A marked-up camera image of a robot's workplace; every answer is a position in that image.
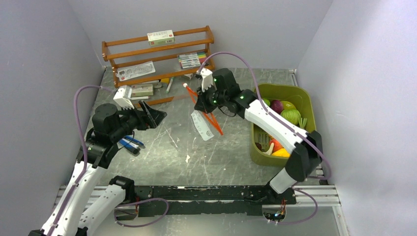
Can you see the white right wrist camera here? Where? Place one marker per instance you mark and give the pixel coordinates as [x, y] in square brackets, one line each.
[205, 75]

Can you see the clear zip bag orange zipper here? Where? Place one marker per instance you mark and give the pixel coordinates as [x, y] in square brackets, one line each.
[200, 134]

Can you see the green white box bottom shelf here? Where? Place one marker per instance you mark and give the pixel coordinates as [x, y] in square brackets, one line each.
[142, 90]

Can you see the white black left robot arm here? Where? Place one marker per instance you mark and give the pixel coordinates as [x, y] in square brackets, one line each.
[71, 216]

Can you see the yellow toy mango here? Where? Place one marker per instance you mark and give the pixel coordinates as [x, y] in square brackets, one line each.
[281, 153]

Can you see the green white box top shelf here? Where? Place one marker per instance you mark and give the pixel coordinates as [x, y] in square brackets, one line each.
[161, 38]

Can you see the white toy mushroom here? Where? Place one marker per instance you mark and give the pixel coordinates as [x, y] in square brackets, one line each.
[270, 149]

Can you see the wooden three-tier shelf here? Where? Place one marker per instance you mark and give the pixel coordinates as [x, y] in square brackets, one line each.
[165, 58]

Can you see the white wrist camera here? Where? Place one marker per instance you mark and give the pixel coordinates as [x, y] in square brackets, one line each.
[205, 75]
[122, 97]

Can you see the purple toy onion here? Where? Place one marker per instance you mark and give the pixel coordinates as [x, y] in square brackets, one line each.
[277, 106]

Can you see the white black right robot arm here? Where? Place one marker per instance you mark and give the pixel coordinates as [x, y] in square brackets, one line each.
[304, 148]

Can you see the red orange toy peach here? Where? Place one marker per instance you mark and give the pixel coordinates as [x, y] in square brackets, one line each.
[276, 145]

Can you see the green toy lime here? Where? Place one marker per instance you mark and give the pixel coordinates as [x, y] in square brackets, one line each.
[266, 101]

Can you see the green capped white marker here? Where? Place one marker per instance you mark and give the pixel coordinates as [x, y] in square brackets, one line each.
[169, 84]

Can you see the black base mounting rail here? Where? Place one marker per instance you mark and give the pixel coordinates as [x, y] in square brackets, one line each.
[188, 200]

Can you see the olive green plastic bin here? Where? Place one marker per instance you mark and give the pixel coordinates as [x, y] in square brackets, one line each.
[259, 139]

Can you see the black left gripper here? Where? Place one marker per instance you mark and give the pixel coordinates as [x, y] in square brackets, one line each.
[154, 116]

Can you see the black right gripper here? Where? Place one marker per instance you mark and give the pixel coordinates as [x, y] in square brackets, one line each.
[201, 103]

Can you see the blue black stapler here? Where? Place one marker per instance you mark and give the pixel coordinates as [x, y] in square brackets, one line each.
[132, 145]

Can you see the orange toy carrot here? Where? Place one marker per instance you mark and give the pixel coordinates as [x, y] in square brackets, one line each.
[302, 122]

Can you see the green white box shelf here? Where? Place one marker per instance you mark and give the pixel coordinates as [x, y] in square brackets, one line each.
[142, 90]
[161, 38]

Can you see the coloured marker pen pack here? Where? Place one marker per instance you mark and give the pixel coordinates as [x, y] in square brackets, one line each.
[191, 60]

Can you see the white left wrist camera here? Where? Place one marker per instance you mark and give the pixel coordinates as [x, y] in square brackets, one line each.
[122, 97]

